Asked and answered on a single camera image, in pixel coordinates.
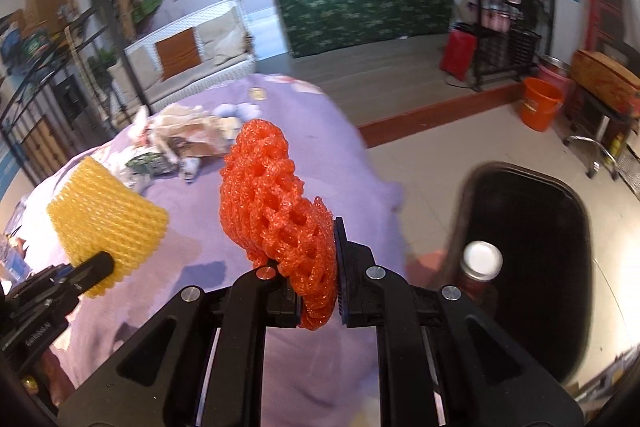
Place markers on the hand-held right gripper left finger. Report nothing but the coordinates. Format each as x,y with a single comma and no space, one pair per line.
260,294

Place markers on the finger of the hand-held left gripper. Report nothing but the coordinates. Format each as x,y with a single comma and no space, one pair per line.
92,269

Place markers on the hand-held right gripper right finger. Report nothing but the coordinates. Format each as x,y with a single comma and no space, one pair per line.
345,277

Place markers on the yellow foam fruit net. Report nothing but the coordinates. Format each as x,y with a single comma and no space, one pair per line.
105,217

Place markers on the orange foam fruit net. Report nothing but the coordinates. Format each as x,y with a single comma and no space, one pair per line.
270,197

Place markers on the green patterned carton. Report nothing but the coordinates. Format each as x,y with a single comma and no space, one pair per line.
146,164

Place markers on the white tissue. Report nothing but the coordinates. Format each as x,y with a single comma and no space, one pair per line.
172,119

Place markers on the black trash bin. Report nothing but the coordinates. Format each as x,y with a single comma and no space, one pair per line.
540,267

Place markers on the purple floral tablecloth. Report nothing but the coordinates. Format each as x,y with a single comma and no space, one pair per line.
190,357

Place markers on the crumpled printed paper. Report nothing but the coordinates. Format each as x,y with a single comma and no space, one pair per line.
190,168

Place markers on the brown cardboard scrap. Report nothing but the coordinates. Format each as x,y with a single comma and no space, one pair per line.
200,147

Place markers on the black iron fence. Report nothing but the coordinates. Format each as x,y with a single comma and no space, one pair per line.
45,107

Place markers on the white wicker sofa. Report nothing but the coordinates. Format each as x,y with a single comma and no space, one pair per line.
225,72

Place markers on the brown cushion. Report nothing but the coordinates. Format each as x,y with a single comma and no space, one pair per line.
178,53

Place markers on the red bag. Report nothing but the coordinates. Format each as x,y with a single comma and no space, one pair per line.
457,54

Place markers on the orange bucket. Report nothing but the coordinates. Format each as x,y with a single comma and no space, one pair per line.
539,107

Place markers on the green patterned counter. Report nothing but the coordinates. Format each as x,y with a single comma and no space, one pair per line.
360,12

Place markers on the chrome stool base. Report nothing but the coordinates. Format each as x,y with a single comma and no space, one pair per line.
595,147

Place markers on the black metal rack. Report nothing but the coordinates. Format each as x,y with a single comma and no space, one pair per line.
525,52

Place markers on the pink basin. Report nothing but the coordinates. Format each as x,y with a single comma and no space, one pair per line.
557,69

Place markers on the brown padded stool seat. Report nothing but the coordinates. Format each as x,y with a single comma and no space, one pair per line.
605,79

